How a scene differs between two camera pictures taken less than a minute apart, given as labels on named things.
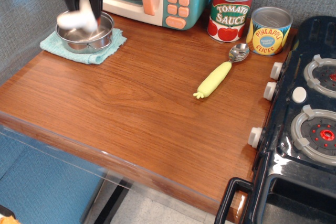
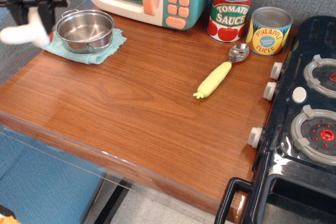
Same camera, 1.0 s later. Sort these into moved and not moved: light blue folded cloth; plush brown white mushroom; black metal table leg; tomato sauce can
Moved: plush brown white mushroom
Not moved: light blue folded cloth; black metal table leg; tomato sauce can
